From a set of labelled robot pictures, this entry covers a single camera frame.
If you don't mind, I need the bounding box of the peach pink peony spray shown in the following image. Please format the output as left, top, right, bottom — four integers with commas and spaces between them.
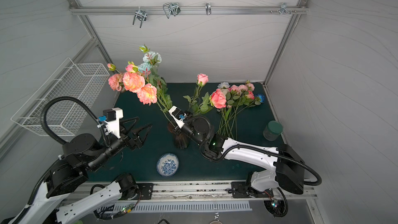
107, 62, 173, 122

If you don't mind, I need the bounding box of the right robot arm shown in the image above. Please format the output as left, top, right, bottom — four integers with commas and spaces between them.
170, 110, 322, 218

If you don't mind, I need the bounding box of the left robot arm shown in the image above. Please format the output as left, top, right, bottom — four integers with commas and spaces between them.
2, 96, 152, 224

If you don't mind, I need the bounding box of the dark red glass vase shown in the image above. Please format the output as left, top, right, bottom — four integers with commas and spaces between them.
167, 122, 189, 150

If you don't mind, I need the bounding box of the blue white porcelain bowl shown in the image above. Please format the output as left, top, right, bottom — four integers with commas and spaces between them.
156, 153, 179, 177

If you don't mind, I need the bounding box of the white peony flower stem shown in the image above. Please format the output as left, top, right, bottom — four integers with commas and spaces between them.
218, 82, 230, 89

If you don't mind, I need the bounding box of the small pink rose spray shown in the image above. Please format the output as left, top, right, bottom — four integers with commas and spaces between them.
221, 81, 261, 138

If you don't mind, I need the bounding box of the blue rose stem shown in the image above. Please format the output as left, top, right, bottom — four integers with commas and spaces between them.
256, 94, 265, 104

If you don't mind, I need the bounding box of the metal hook clamp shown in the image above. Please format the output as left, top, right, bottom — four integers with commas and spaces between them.
162, 3, 181, 19
269, 3, 296, 15
205, 3, 211, 16
132, 9, 147, 28

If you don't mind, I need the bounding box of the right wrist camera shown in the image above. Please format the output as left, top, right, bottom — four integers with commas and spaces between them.
169, 106, 186, 121

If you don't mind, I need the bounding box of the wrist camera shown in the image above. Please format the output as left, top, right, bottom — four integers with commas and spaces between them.
169, 106, 186, 121
98, 107, 123, 139

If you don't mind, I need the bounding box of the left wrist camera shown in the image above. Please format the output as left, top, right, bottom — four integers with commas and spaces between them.
98, 107, 123, 139

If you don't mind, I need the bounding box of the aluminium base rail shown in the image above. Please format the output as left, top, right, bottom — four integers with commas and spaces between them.
71, 179, 318, 202

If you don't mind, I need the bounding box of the white wire basket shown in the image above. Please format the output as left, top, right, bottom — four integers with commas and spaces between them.
10, 57, 110, 137

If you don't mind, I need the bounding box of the aluminium crossbar rail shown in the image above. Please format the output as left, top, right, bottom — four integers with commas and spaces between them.
69, 5, 309, 16

